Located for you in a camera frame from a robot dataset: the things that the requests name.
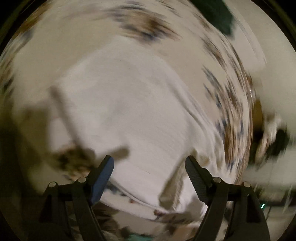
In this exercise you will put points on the white pants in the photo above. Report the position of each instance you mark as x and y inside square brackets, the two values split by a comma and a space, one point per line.
[123, 100]

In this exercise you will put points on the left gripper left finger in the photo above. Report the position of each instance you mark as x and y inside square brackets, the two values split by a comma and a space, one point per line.
[86, 192]

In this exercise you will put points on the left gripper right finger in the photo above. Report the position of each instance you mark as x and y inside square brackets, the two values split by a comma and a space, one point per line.
[213, 191]

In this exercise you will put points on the floral bed quilt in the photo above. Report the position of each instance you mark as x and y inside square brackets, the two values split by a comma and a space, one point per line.
[42, 40]

